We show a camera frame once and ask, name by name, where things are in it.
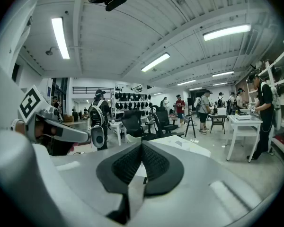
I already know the white and black backpack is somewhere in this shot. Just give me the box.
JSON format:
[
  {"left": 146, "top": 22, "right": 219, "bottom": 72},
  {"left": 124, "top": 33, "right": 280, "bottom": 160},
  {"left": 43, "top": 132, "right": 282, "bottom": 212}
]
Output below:
[{"left": 88, "top": 100, "right": 104, "bottom": 128}]

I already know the grey oval device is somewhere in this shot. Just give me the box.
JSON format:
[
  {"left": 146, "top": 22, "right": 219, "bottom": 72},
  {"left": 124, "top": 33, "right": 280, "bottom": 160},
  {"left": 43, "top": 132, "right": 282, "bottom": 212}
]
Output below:
[{"left": 89, "top": 126, "right": 108, "bottom": 150}]

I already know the large white table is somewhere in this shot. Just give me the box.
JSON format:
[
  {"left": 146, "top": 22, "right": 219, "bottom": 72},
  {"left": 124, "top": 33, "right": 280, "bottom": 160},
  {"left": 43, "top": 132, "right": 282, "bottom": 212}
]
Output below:
[{"left": 225, "top": 114, "right": 264, "bottom": 162}]

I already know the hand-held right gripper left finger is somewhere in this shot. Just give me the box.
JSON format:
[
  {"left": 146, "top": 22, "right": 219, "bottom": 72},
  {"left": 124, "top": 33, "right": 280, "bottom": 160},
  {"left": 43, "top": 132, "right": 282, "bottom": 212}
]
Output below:
[{"left": 49, "top": 142, "right": 144, "bottom": 224}]

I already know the black table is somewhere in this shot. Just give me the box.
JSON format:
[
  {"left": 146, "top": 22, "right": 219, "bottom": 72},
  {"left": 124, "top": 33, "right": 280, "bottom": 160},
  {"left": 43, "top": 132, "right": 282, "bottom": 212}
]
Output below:
[{"left": 209, "top": 114, "right": 228, "bottom": 135}]

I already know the tall white shelving unit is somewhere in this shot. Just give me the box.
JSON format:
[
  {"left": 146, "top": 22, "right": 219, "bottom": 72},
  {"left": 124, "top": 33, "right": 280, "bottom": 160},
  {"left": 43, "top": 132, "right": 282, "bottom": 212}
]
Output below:
[{"left": 248, "top": 40, "right": 284, "bottom": 167}]

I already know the rack of black headgear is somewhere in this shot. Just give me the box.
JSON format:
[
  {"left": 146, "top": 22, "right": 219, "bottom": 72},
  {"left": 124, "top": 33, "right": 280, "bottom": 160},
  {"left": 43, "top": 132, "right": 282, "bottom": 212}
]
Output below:
[{"left": 113, "top": 90, "right": 152, "bottom": 122}]

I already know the person's white shirt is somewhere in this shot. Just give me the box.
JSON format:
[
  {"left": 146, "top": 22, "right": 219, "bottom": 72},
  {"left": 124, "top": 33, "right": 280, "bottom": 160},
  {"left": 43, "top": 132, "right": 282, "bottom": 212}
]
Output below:
[{"left": 0, "top": 53, "right": 30, "bottom": 137}]

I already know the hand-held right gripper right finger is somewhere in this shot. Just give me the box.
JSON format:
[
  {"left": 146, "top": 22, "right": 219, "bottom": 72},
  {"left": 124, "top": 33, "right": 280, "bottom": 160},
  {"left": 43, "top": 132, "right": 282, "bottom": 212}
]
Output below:
[{"left": 129, "top": 142, "right": 273, "bottom": 227}]

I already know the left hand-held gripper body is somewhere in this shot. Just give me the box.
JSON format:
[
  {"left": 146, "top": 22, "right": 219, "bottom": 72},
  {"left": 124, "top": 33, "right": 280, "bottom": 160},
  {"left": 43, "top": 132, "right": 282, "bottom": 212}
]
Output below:
[{"left": 10, "top": 85, "right": 62, "bottom": 143}]

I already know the small white table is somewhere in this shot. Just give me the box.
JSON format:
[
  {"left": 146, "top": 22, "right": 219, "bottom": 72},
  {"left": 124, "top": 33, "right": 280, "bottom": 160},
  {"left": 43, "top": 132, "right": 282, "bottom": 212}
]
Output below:
[{"left": 109, "top": 121, "right": 128, "bottom": 147}]

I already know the black office chair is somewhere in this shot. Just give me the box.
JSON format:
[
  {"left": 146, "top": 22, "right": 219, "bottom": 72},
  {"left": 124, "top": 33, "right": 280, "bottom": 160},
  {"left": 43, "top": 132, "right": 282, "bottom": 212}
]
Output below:
[
  {"left": 151, "top": 105, "right": 186, "bottom": 139},
  {"left": 120, "top": 109, "right": 157, "bottom": 141}
]

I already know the black railing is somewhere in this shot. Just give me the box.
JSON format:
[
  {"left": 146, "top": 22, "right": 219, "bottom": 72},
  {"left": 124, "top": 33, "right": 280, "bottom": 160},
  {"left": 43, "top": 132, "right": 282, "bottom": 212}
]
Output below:
[{"left": 72, "top": 86, "right": 116, "bottom": 95}]

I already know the ceiling dome fixture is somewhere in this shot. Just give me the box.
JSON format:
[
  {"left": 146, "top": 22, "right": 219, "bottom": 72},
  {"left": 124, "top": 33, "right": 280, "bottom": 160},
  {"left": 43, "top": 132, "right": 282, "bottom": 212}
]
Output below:
[{"left": 44, "top": 46, "right": 59, "bottom": 56}]

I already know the flat white box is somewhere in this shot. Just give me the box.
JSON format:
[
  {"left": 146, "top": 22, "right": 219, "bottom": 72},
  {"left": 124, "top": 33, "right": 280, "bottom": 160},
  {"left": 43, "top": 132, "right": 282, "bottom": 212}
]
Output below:
[{"left": 234, "top": 112, "right": 252, "bottom": 122}]

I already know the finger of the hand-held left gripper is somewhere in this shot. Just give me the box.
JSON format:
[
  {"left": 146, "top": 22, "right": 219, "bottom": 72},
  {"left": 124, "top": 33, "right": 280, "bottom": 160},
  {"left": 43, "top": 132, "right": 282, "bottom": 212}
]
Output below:
[{"left": 41, "top": 120, "right": 90, "bottom": 143}]

